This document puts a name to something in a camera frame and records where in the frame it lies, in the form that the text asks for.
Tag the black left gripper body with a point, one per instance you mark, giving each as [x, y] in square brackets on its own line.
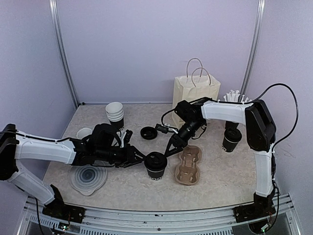
[105, 154]

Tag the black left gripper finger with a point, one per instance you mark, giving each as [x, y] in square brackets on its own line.
[129, 163]
[137, 153]

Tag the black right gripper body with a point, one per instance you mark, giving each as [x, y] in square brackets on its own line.
[193, 126]

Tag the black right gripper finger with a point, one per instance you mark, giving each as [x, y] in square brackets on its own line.
[170, 142]
[171, 150]

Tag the stack of black lids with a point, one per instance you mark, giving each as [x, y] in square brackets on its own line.
[148, 133]

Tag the black cup lid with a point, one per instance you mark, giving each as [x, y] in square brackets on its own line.
[233, 134]
[155, 161]

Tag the brown pulp cup carrier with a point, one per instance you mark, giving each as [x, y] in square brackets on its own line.
[188, 172]

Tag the cream paper bag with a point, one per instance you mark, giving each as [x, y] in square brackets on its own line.
[190, 87]

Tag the black paper coffee cup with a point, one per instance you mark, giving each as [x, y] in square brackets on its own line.
[228, 146]

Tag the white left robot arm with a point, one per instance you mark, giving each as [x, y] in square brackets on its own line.
[16, 146]

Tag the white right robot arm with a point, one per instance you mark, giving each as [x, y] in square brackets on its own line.
[254, 115]

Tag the blue glass cup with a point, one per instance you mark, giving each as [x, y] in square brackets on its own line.
[84, 133]

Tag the stack of paper cups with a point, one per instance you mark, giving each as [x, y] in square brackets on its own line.
[115, 114]

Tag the wrapped white straws bundle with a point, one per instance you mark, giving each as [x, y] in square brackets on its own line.
[236, 97]

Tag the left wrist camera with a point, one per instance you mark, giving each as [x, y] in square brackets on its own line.
[125, 138]

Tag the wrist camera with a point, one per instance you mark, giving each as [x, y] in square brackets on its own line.
[125, 138]
[166, 129]

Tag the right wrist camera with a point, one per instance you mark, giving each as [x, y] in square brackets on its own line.
[166, 129]

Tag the aluminium front rail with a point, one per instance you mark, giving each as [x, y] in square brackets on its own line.
[215, 221]

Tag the right aluminium post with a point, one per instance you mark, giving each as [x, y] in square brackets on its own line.
[254, 45]

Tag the aluminium post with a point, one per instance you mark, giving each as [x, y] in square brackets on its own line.
[254, 45]
[61, 48]

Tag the left aluminium post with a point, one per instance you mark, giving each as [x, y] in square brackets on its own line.
[61, 48]

